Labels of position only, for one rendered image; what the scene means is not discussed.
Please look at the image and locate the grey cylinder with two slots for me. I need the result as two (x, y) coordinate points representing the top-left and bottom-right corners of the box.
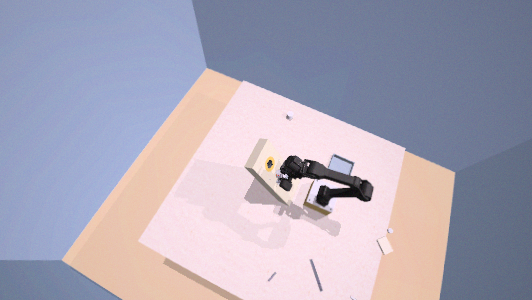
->
(275, 170), (286, 178)

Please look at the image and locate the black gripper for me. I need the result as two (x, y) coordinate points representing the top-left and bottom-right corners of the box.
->
(279, 155), (303, 192)

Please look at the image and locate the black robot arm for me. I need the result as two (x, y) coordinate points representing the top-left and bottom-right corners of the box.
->
(280, 155), (374, 208)

